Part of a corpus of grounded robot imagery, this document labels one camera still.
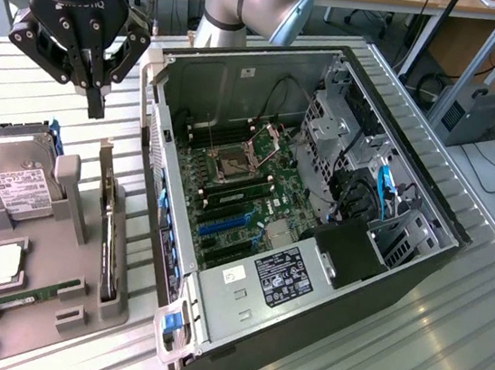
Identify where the graphics card with black cooler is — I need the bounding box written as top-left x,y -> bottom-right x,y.
79,138 -> 138,305

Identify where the black RAM slot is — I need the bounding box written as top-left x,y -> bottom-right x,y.
186,128 -> 255,157
186,111 -> 254,139
186,117 -> 254,146
186,121 -> 254,151

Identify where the silver hard disk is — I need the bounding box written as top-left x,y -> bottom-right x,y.
0,127 -> 76,229

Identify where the CPU socket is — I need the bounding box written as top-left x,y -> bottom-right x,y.
204,141 -> 266,193

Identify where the metal socket cover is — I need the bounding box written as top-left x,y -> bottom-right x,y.
242,119 -> 286,177

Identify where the green RAM stick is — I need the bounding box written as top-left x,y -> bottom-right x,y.
201,170 -> 274,215
0,269 -> 83,327

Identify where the black expansion slot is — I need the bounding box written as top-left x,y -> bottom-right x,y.
200,245 -> 254,273
198,232 -> 254,260
195,195 -> 247,229

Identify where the blue expansion slot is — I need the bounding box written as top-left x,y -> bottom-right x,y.
196,208 -> 250,244

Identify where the green motherboard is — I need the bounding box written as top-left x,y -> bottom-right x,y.
157,109 -> 334,287

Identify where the grey plastic parts rack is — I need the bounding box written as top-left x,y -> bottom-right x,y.
0,143 -> 150,370

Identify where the office chair base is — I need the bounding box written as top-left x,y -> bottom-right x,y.
320,2 -> 395,42

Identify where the silver CPU chip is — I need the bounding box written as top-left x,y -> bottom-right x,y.
0,243 -> 24,290

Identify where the silver chipset heatsink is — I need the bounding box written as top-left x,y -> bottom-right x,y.
263,218 -> 298,252

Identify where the grey power supply unit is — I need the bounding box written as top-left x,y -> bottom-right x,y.
186,222 -> 342,361

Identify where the blue case latch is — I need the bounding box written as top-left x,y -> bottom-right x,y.
160,313 -> 185,337

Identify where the black slanted pole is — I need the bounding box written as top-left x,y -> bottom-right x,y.
396,0 -> 463,92

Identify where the black plastic shroud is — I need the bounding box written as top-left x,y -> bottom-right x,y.
291,210 -> 397,299

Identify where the silver disk bay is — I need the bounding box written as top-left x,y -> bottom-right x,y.
362,196 -> 465,278

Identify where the open black PC case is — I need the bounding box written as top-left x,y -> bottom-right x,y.
98,18 -> 495,370

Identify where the thin wire locking lever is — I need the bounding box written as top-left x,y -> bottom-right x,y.
203,113 -> 222,157

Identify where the black looping cable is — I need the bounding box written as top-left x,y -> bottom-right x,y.
255,71 -> 314,128

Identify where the black power wire bundle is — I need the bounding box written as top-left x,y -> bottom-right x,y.
323,161 -> 386,230

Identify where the black coiled cable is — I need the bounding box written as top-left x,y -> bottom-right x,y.
413,69 -> 448,109

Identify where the blue data wire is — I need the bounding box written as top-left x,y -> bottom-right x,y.
371,162 -> 401,224

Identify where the grey box with handle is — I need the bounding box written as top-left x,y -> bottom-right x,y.
434,81 -> 495,154

